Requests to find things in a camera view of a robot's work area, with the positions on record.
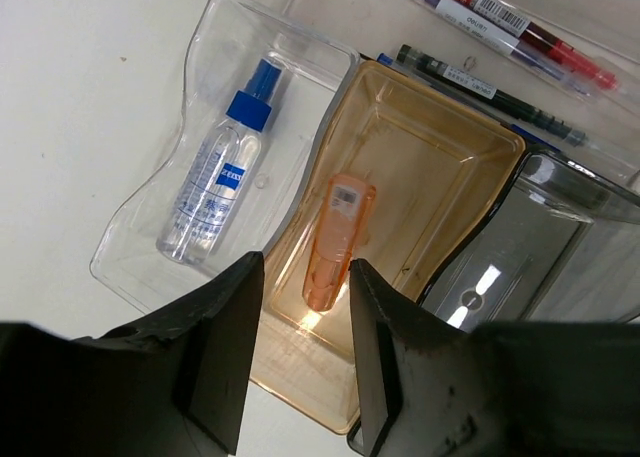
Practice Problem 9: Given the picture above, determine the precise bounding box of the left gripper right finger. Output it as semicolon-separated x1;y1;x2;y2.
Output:
349;259;639;456

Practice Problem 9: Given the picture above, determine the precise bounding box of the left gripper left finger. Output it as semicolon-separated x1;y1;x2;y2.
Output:
1;251;264;456

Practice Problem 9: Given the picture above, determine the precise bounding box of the small blue cap bottle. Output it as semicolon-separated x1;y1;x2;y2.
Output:
156;59;282;266

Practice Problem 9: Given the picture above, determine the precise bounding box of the orange transparent case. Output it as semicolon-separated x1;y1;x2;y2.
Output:
303;173;376;312

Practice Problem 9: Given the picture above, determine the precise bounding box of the black gel pen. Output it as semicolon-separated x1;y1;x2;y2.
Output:
396;44;588;147

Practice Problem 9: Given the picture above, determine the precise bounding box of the red gel pen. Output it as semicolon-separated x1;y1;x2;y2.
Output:
455;0;619;90

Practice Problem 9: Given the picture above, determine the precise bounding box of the tiered clear stationery organizer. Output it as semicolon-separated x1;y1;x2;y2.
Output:
90;0;639;434

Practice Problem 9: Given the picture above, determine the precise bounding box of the clear pen tray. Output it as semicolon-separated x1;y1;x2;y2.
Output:
254;0;639;189

